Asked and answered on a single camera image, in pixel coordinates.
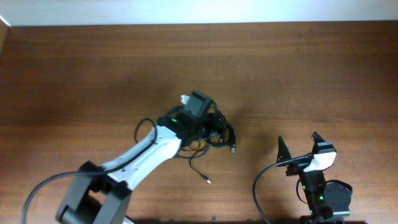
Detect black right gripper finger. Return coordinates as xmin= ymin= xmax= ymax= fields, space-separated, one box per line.
xmin=276 ymin=136 xmax=292 ymax=167
xmin=312 ymin=131 xmax=325 ymax=145

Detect black usb cables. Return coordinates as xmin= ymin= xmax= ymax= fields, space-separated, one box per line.
xmin=167 ymin=104 xmax=237 ymax=184

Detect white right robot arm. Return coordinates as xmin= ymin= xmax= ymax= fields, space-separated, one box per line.
xmin=277 ymin=131 xmax=353 ymax=223

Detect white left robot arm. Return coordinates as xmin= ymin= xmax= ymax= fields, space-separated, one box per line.
xmin=55 ymin=91 xmax=217 ymax=223

